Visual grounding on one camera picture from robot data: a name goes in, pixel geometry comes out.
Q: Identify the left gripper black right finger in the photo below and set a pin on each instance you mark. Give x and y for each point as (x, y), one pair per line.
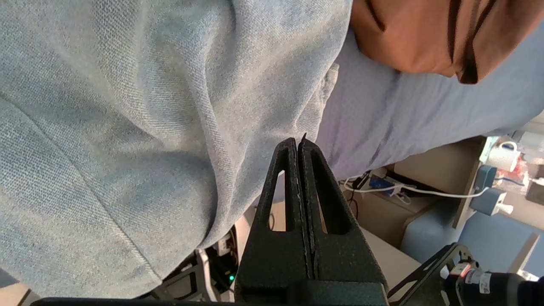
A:
(340, 259)

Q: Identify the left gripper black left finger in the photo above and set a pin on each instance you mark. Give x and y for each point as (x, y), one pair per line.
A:
(276, 259)

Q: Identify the light blue denim shorts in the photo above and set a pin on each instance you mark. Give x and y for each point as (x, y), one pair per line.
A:
(127, 127)

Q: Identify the rust brown shorts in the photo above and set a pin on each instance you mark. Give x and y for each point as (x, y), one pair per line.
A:
(408, 38)

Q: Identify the silver robot base chassis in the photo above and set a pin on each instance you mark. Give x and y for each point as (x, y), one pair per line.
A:
(204, 272)

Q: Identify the small blue plug adapter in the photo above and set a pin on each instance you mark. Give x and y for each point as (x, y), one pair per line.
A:
(380, 183)

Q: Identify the light blue padded furniture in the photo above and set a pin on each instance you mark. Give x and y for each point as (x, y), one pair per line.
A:
(488, 242)

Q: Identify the blue-grey charger box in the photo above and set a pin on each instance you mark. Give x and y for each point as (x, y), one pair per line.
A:
(484, 178)

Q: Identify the blue bed cover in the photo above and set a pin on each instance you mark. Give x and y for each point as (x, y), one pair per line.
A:
(425, 110)

